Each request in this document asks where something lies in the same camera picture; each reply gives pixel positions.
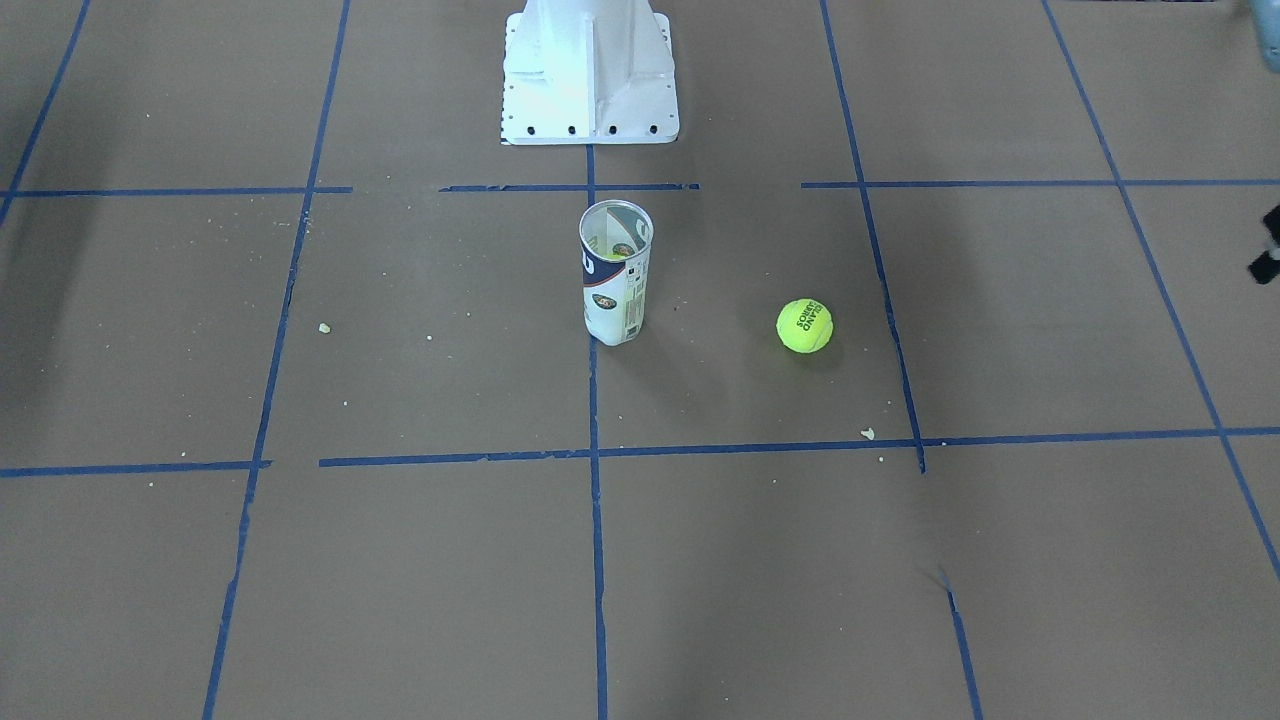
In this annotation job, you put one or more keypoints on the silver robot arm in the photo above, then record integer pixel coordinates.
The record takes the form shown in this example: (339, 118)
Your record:
(1265, 20)

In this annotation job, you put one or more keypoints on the white pillar mount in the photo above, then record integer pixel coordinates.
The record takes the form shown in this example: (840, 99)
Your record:
(588, 73)

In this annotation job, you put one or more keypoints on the yellow tennis ball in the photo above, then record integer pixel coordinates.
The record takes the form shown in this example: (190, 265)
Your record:
(804, 326)

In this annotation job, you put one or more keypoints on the clear tennis ball can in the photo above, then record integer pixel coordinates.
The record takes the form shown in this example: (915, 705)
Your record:
(613, 294)

